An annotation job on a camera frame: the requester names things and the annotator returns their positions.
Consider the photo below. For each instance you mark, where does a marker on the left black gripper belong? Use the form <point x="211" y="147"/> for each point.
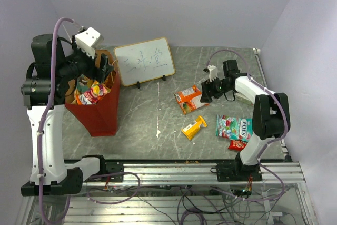
<point x="99" y="73"/>

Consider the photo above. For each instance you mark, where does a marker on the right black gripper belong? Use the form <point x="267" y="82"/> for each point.
<point x="206" y="87"/>

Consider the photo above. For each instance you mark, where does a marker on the orange white snack packet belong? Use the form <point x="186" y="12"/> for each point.
<point x="189" y="99"/>

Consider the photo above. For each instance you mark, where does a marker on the gold teal snack bag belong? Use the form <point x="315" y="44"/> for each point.
<point x="83" y="82"/>

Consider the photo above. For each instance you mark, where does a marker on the orange Fox's fruits candy bag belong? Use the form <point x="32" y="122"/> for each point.
<point x="90" y="93"/>

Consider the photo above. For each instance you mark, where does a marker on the red brown paper bag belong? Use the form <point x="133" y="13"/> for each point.
<point x="99" y="119"/>

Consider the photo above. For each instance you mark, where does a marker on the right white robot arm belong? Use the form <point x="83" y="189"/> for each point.
<point x="271" y="115"/>

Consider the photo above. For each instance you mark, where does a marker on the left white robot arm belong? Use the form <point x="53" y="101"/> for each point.
<point x="44" y="97"/>

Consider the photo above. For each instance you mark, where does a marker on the teal Fox's mint candy bag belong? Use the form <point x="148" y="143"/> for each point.
<point x="233" y="128"/>

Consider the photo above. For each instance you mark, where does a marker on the yellow snack bar packet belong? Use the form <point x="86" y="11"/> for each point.
<point x="193" y="128"/>

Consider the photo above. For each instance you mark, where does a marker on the white green small box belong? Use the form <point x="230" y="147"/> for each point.
<point x="240" y="97"/>

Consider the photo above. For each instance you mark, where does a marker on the red candy packet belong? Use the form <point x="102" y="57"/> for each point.
<point x="237" y="145"/>

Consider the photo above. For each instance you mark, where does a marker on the small whiteboard with stand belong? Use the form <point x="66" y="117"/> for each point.
<point x="144" y="61"/>

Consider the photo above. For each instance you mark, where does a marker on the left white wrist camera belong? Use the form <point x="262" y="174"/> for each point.
<point x="88" y="40"/>

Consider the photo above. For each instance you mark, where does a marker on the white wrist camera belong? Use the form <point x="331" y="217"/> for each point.
<point x="212" y="71"/>
<point x="88" y="40"/>

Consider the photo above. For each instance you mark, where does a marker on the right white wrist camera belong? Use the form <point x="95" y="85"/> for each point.
<point x="212" y="71"/>

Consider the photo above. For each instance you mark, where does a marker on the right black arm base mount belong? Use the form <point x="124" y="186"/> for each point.
<point x="234" y="170"/>

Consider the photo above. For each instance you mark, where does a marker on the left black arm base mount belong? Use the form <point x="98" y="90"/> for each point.
<point x="112" y="167"/>

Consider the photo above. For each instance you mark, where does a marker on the aluminium rail frame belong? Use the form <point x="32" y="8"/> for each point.
<point x="184" y="192"/>

